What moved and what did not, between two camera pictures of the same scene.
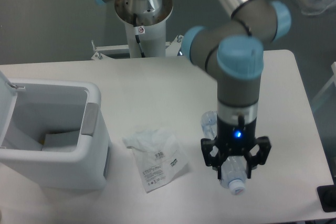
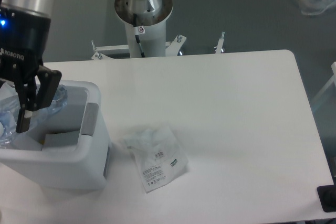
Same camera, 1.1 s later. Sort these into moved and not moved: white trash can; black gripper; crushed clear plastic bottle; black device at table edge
Moved: black gripper; crushed clear plastic bottle
Not moved: white trash can; black device at table edge
